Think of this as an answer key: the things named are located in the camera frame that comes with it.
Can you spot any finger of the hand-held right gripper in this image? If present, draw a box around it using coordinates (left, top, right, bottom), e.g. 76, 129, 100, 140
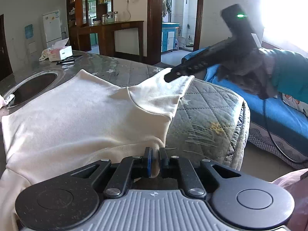
164, 49, 218, 83

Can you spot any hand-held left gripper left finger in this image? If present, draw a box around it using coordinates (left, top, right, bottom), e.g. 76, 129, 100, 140
70, 147, 153, 198

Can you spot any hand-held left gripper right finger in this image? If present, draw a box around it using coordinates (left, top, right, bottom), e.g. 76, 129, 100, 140
159, 147, 241, 198

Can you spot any cream long-sleeve shirt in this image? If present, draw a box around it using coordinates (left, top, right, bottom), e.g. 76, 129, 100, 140
0, 69, 195, 231

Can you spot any person's right hand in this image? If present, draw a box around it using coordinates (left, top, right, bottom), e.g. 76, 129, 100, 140
218, 49, 275, 100

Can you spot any mop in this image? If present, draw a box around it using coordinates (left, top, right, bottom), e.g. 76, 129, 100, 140
185, 24, 195, 47

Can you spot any blue bathroom cabinet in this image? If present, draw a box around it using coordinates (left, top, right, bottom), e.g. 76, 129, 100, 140
162, 23, 180, 53

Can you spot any wooden sideboard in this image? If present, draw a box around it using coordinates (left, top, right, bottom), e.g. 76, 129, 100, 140
69, 20, 145, 58

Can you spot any printed cushion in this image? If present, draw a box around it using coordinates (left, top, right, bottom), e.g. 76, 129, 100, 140
281, 93, 308, 116

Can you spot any blue sofa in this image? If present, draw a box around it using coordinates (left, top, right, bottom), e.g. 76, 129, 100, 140
181, 48, 308, 171

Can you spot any white and pink tissue box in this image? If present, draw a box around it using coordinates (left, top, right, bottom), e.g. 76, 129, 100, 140
47, 38, 73, 62

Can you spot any round black table inset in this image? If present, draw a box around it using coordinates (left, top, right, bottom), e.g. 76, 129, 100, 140
2, 69, 65, 107

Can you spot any white refrigerator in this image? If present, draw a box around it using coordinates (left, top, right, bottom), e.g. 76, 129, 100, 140
42, 10, 63, 49

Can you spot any patterned small cloth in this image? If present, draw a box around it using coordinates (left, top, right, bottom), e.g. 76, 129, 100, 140
38, 49, 52, 62

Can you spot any person's pink clothing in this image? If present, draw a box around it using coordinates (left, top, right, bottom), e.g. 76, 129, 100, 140
272, 168, 308, 231

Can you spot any pink and white small garment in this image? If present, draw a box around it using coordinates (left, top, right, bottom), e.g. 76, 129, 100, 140
0, 94, 15, 109

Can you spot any water dispenser with blue bottle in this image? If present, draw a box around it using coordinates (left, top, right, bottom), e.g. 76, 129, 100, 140
24, 24, 38, 54

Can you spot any dark wooden door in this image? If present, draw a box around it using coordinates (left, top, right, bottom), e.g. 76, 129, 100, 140
0, 14, 13, 81

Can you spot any black cable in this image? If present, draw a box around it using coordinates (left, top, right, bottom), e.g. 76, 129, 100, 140
262, 96, 308, 164

